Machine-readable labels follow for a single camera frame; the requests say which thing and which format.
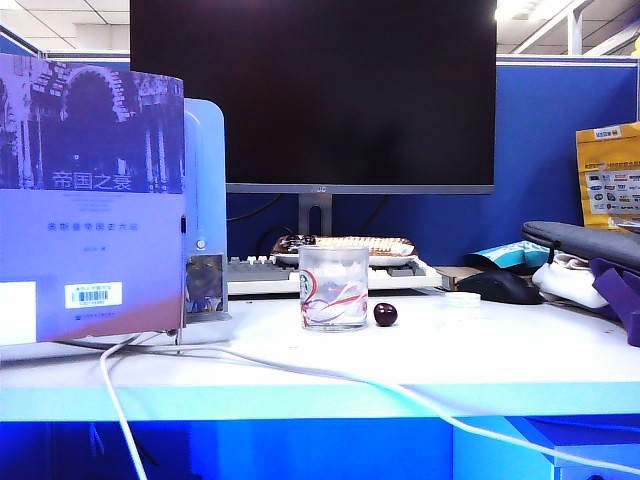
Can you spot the dark chocolate cake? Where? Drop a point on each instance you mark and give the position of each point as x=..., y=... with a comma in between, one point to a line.
x=290, y=243

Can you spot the white cloth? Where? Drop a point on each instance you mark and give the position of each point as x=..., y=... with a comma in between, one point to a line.
x=560, y=280

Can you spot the blue metal bookend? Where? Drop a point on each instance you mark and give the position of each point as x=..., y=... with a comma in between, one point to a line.
x=206, y=150

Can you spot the striped toasted bread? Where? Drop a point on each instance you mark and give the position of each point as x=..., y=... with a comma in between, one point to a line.
x=360, y=242

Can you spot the black computer mouse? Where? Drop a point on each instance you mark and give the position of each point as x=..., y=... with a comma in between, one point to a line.
x=500, y=287

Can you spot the dark red cherry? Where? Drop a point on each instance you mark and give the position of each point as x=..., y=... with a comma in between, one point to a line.
x=385, y=315

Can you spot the yellow printed bag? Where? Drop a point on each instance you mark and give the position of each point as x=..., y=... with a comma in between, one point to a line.
x=607, y=170

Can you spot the blue snack packet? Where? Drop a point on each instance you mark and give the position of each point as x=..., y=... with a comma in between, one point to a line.
x=510, y=252

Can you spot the grey laptop sleeve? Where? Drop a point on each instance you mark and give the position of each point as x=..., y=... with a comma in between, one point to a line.
x=590, y=245

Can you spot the white grey keyboard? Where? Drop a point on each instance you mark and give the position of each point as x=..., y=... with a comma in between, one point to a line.
x=260, y=281

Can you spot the printed drinking glass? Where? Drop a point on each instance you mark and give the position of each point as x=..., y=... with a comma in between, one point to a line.
x=332, y=280

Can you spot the white plate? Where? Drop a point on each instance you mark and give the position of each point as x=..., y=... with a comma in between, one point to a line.
x=392, y=261

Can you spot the purple cloth bag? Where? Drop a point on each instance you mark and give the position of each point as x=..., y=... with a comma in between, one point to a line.
x=617, y=300

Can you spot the purple cover book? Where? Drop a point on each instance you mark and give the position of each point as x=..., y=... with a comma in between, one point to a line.
x=90, y=225

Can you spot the black computer monitor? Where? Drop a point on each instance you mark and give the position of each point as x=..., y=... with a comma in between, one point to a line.
x=310, y=100

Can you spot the grey monitor stand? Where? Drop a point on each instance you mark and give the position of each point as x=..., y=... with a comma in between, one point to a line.
x=306, y=215

